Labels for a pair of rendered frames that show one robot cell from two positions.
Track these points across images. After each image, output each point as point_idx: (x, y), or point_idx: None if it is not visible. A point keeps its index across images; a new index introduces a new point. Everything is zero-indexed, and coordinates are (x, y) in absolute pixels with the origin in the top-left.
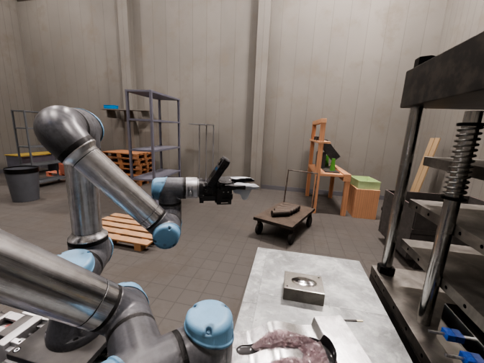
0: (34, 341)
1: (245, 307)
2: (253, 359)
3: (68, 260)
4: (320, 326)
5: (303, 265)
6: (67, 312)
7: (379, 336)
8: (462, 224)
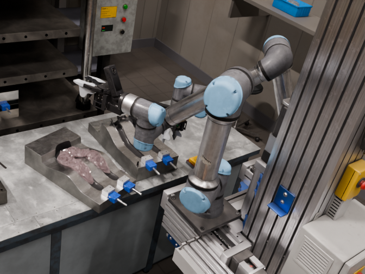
0: (228, 212)
1: (46, 220)
2: (99, 179)
3: None
4: (49, 151)
5: None
6: None
7: (1, 146)
8: None
